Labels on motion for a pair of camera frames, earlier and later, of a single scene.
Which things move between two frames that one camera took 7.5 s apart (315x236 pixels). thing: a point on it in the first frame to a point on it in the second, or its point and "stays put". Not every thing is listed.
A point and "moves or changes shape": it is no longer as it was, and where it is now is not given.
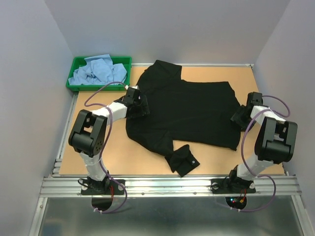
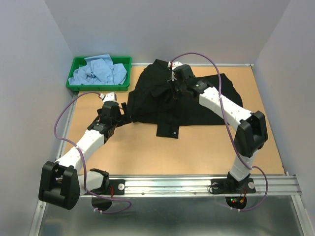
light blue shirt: x=98 y=70 stays put
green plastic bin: x=77 y=62 stays put
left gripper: x=143 y=110 to x=125 y=118
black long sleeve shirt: x=193 y=111 moves or changes shape
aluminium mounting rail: x=266 y=187 stays put
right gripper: x=236 y=116 to x=175 y=79
